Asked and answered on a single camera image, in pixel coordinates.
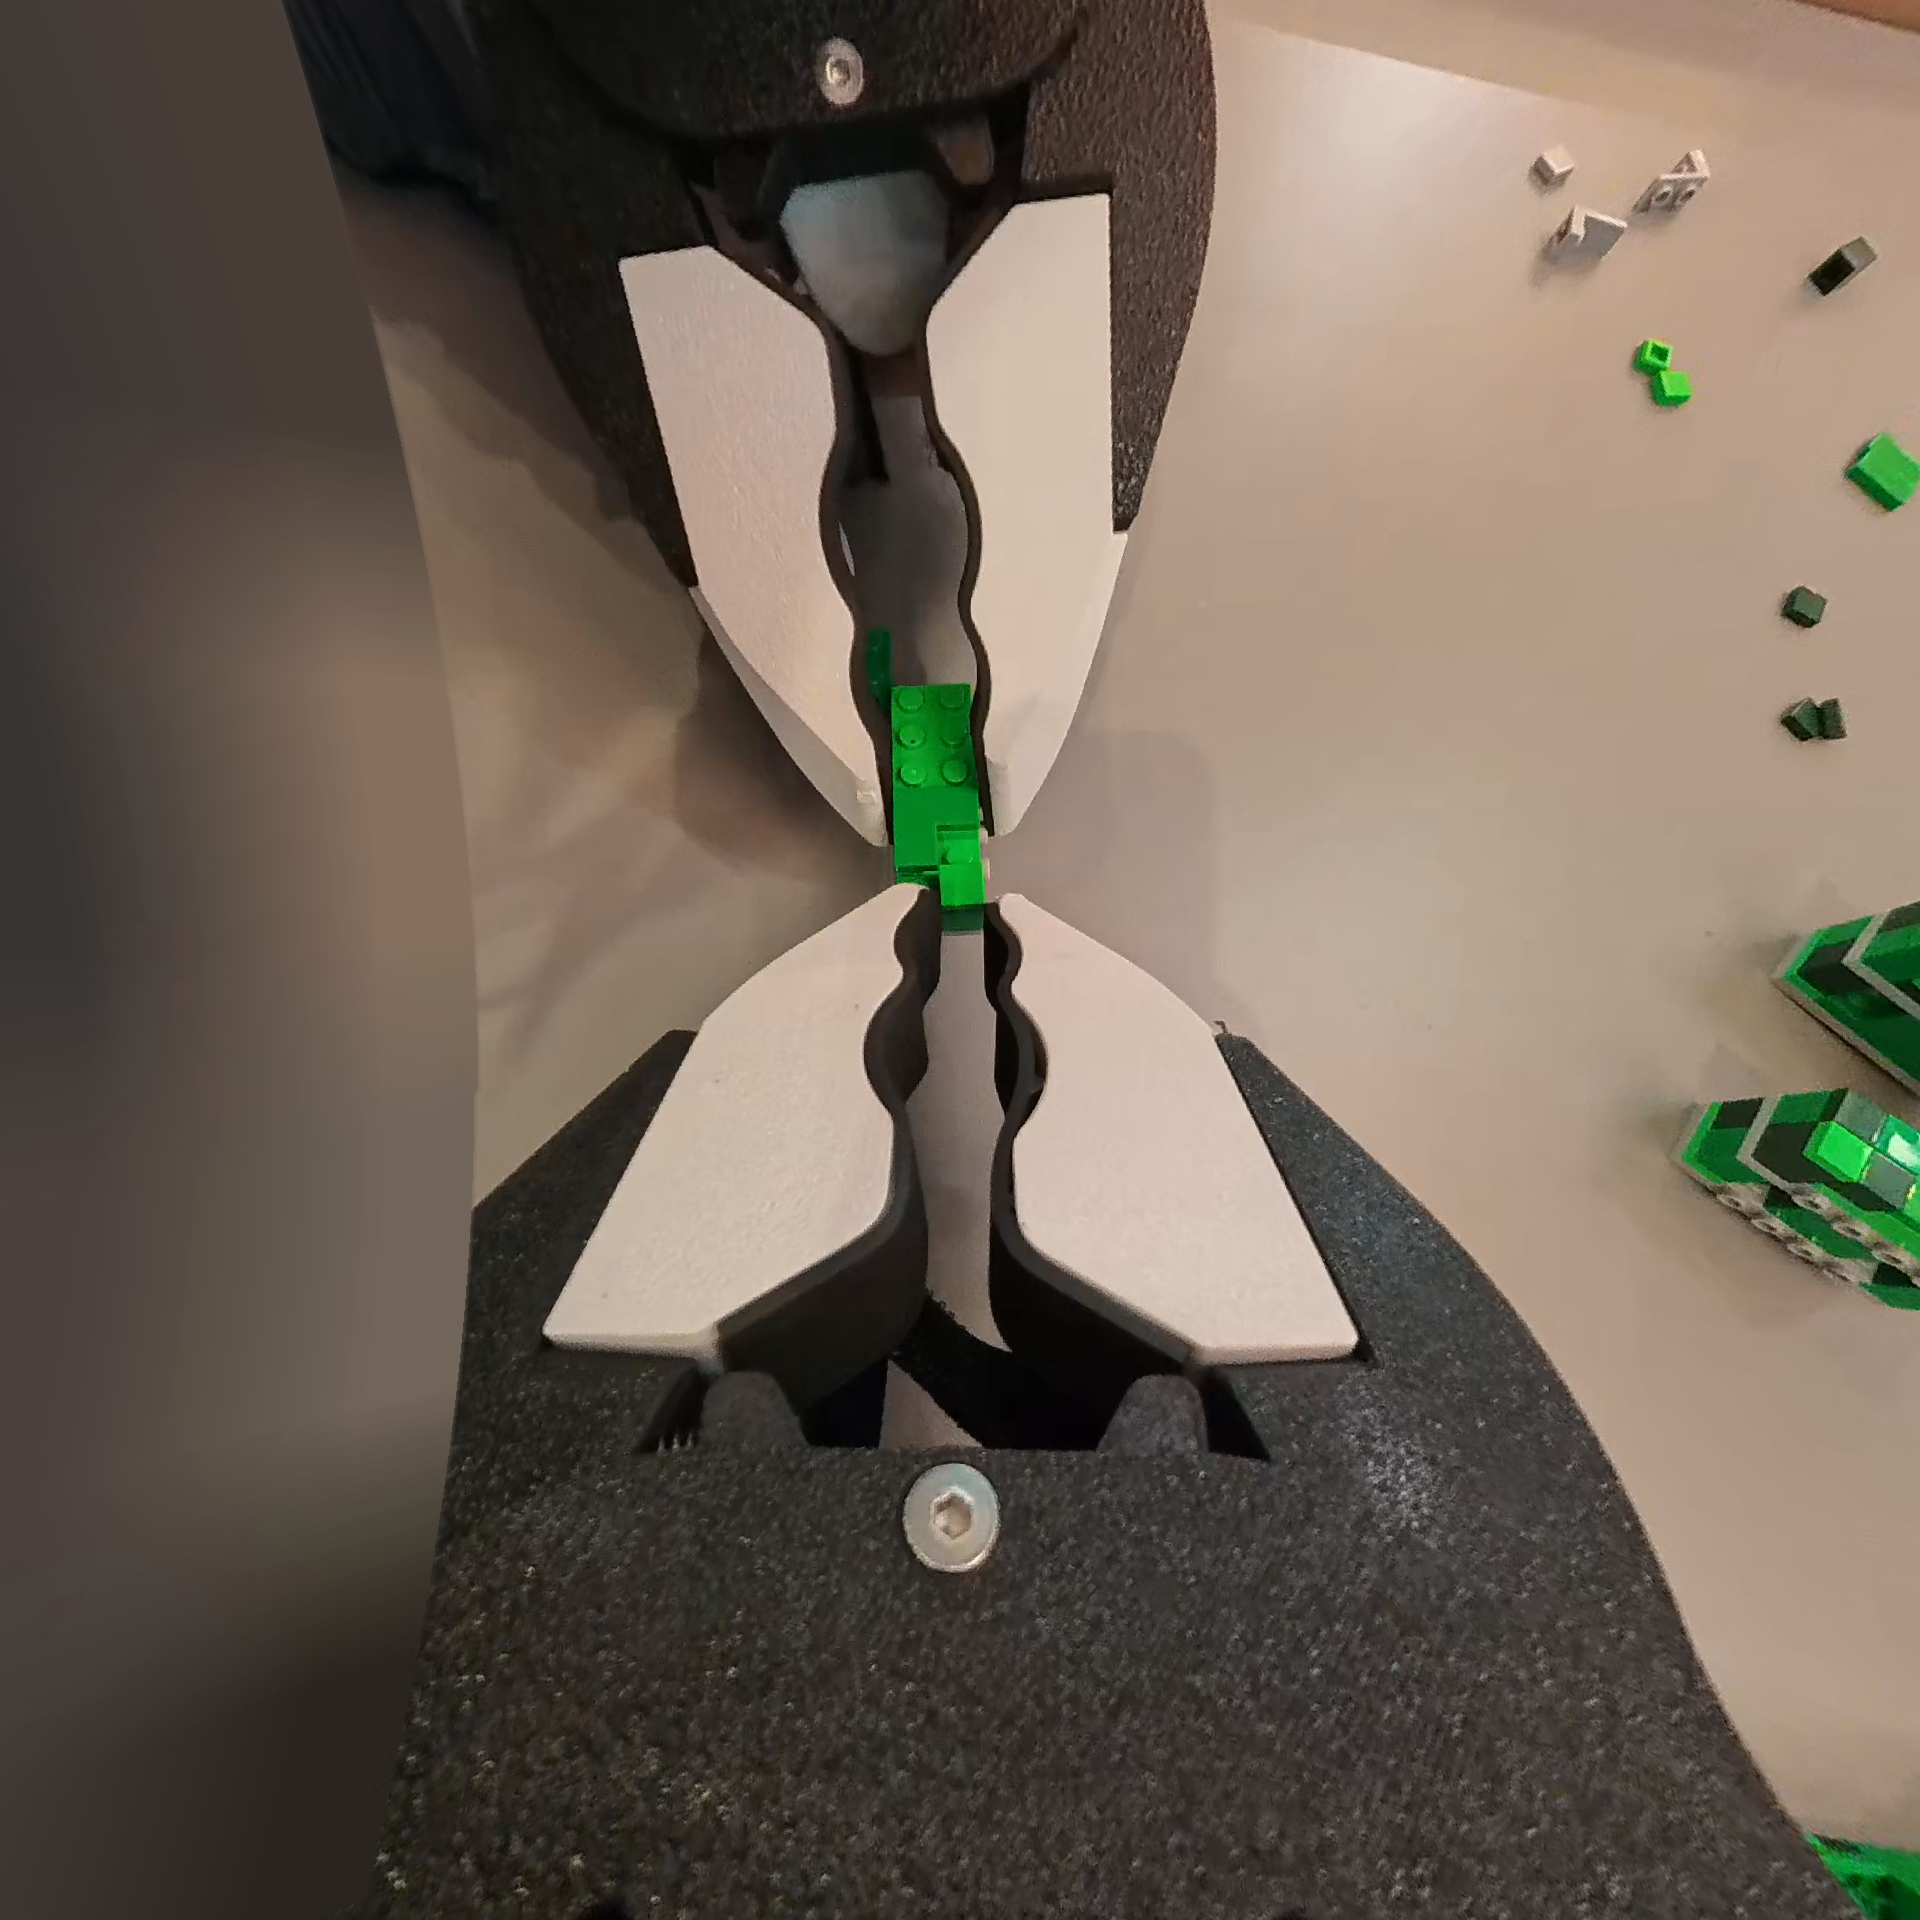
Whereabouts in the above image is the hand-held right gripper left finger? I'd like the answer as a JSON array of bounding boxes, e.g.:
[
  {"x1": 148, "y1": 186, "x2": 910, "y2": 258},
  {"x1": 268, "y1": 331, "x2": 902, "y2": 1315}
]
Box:
[{"x1": 542, "y1": 882, "x2": 949, "y2": 1370}]

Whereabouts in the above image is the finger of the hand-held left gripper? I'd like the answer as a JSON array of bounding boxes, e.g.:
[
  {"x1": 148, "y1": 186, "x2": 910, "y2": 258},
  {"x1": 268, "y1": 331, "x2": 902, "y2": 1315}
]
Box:
[
  {"x1": 922, "y1": 192, "x2": 1133, "y2": 837},
  {"x1": 619, "y1": 243, "x2": 898, "y2": 851}
]

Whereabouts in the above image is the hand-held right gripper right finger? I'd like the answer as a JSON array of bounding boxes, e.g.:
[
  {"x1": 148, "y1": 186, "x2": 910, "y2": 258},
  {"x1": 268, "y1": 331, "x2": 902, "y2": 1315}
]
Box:
[{"x1": 979, "y1": 887, "x2": 1365, "y2": 1370}]

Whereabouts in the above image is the beige desk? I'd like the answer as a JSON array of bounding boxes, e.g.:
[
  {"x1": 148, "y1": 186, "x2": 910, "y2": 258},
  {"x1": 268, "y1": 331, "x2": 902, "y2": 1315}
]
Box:
[{"x1": 330, "y1": 0, "x2": 1920, "y2": 1920}]

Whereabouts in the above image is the green and grey brick model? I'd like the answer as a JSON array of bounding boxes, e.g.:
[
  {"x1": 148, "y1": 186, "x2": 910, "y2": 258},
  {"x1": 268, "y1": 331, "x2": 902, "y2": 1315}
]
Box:
[
  {"x1": 1670, "y1": 1086, "x2": 1920, "y2": 1315},
  {"x1": 1770, "y1": 895, "x2": 1920, "y2": 1100}
]

